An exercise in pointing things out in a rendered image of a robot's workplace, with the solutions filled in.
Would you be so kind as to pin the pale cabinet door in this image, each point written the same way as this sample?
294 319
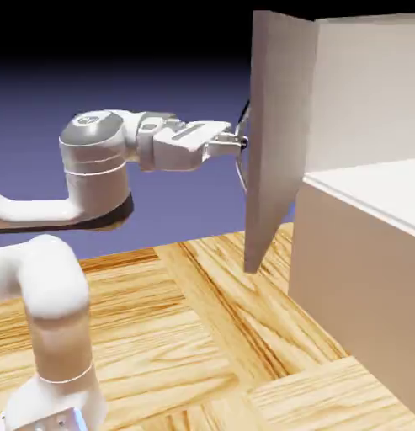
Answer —
277 134

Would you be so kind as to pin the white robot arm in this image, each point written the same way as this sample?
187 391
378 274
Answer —
92 161

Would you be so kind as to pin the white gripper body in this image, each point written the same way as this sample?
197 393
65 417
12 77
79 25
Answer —
180 148

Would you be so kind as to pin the pale painted cabinet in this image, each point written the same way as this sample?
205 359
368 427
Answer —
362 101

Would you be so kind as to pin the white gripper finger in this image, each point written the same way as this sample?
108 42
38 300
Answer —
224 148
227 137

